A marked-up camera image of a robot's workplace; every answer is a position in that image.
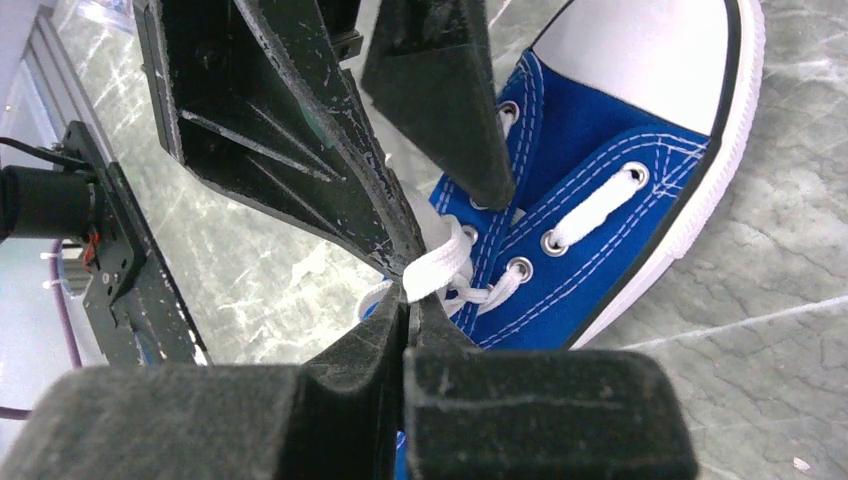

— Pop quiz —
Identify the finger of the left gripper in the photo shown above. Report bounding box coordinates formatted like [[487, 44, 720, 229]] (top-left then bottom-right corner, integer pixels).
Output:
[[360, 0, 517, 210], [133, 0, 424, 279]]

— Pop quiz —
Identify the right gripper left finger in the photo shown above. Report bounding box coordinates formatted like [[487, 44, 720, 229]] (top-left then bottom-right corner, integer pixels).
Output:
[[1, 286, 407, 479]]

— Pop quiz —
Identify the white shoelace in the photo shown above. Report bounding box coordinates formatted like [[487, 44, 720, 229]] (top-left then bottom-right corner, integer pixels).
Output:
[[354, 152, 651, 323]]

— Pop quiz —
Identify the blue canvas sneaker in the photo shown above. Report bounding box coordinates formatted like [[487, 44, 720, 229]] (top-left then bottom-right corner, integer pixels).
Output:
[[420, 1, 765, 349]]

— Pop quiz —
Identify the aluminium frame rail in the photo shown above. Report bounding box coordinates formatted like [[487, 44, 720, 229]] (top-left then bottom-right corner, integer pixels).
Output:
[[0, 6, 140, 200]]

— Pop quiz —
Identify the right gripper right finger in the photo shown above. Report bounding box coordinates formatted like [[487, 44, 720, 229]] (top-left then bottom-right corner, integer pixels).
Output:
[[400, 298, 699, 479]]

